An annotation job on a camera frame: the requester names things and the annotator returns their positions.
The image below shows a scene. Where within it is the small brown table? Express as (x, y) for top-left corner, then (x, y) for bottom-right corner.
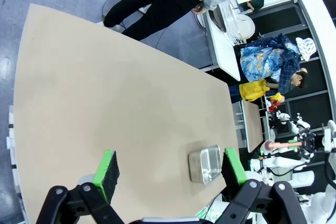
(240, 100), (264, 153)

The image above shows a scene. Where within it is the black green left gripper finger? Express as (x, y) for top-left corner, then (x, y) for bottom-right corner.
(36, 149), (127, 224)

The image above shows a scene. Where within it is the person in dark green top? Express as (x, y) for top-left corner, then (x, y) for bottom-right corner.
(240, 0), (274, 12)

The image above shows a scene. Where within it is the rectangular metal container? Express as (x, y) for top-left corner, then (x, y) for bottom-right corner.
(188, 144), (223, 184)

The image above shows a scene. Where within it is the white wire dish rack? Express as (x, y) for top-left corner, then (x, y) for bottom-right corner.
(222, 1), (257, 45)

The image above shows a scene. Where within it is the white side table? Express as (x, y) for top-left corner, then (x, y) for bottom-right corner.
(203, 0), (242, 82)

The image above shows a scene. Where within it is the black flat tray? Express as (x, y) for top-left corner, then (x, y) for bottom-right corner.
(209, 8), (227, 33)

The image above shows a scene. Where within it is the person's left hand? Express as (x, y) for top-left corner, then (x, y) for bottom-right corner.
(191, 3), (206, 15)

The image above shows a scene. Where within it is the person in grey hoodie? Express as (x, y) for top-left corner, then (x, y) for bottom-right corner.
(96, 0), (268, 41)

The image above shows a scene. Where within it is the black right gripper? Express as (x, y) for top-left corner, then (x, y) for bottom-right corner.
(215, 129), (317, 224)

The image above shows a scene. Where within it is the person in plaid shirt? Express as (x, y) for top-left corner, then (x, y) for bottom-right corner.
(265, 33), (310, 96)

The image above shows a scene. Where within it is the small yellow cloth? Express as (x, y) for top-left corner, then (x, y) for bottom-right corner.
(269, 92), (286, 103)

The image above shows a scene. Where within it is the blue patterned cloth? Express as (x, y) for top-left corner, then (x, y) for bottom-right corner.
(240, 37), (286, 82)

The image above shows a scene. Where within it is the white patterned cloth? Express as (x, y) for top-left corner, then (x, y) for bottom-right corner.
(296, 37), (316, 61)

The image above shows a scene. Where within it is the pink handled lint roller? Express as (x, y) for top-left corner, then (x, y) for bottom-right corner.
(264, 141), (303, 152)

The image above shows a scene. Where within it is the white round dinner plate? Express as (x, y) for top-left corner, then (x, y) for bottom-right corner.
(236, 14), (256, 40)

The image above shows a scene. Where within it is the large yellow cloth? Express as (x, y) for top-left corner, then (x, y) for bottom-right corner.
(238, 78), (270, 102)

